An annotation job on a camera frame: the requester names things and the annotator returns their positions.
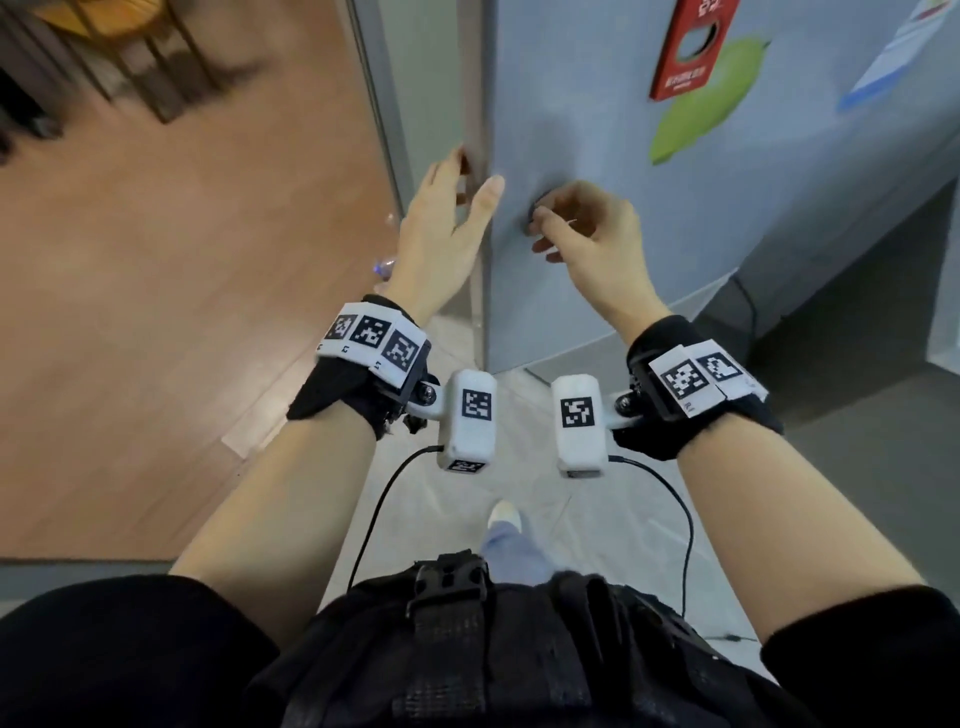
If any person's right hand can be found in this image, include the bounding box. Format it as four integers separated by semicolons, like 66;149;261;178
527;180;673;347

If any person's left hand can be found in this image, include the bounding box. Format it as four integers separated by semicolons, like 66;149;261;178
382;147;506;328

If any grey-blue refrigerator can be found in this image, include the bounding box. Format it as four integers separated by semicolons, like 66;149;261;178
456;0;960;376

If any person's right forearm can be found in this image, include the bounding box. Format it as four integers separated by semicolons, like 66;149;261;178
676;412;925;648

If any person's left forearm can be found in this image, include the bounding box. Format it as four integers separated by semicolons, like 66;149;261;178
169;403;378;650

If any clear plastic bottle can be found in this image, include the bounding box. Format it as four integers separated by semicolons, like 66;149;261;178
371;212;401;285

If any green leaf sticker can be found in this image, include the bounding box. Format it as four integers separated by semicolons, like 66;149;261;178
648;33;772;167

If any red hanger tag with hole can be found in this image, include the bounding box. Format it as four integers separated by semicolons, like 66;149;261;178
648;0;742;103

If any person's leg in blue jeans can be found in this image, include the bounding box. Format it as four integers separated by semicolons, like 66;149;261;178
480;520;558;588

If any wooden chair with dark legs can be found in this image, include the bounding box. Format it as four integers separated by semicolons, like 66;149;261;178
30;0;230;126

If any blue and white paper label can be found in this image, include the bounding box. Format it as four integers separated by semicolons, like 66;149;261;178
837;0;960;114

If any black chest harness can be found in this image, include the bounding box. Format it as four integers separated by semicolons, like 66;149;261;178
246;549;822;728

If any dark furniture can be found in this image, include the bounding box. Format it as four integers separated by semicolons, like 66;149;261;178
0;66;67;165

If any black shirt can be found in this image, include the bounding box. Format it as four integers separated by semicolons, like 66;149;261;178
0;573;960;728

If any black refrigerator power cable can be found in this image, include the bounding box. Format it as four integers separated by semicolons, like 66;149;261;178
730;273;760;348

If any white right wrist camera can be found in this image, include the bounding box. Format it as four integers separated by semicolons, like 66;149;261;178
550;374;640;480

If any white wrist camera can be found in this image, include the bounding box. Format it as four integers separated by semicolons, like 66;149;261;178
550;374;640;480
407;368;499;476

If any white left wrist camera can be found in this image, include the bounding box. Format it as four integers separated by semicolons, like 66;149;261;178
407;368;499;476

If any black left wrist strap with markers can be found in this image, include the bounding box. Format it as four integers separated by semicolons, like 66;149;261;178
286;294;434;441

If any black wrist strap with markers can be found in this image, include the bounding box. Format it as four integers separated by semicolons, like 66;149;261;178
611;315;786;463
286;294;434;441

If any black right wrist strap with markers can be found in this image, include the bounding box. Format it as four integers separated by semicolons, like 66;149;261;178
611;315;786;463

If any black right camera cable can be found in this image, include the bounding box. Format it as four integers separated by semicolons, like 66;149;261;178
607;453;696;621

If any black camera cable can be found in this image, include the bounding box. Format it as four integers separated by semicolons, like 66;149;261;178
345;444;446;595
607;453;696;621

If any black left camera cable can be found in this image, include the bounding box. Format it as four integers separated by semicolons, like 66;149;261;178
345;444;446;595

